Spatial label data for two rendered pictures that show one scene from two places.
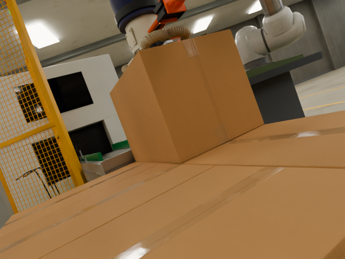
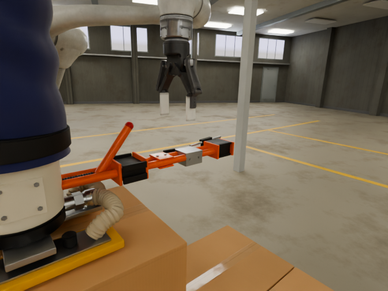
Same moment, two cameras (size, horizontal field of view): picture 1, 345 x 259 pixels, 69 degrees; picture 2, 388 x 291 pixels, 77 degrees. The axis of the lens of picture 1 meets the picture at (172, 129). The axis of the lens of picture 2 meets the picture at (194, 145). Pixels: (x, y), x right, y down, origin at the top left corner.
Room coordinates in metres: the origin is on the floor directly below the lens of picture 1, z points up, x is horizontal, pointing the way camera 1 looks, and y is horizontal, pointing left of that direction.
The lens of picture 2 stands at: (0.95, 0.51, 1.32)
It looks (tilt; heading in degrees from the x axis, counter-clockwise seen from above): 15 degrees down; 256
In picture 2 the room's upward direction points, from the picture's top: 1 degrees clockwise
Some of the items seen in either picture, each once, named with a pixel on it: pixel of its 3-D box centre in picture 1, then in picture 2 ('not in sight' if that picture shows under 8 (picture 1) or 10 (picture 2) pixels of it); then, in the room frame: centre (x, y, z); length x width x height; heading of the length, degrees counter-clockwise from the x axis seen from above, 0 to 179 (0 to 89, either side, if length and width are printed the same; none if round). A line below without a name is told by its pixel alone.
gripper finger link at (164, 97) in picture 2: not in sight; (164, 104); (0.84, -0.28, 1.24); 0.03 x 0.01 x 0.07; 25
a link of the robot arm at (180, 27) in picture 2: not in sight; (176, 30); (0.82, -0.22, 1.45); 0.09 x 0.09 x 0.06
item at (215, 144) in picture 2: not in sight; (218, 148); (0.65, -0.30, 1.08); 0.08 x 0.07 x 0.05; 26
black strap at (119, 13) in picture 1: (139, 15); (7, 138); (1.19, -0.04, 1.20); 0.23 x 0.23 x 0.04
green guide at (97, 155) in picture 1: (85, 159); not in sight; (2.77, 1.02, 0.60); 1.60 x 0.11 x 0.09; 26
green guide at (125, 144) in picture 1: (129, 142); not in sight; (3.01, 0.54, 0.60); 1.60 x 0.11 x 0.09; 26
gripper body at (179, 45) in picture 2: not in sight; (176, 58); (0.82, -0.22, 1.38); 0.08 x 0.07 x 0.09; 115
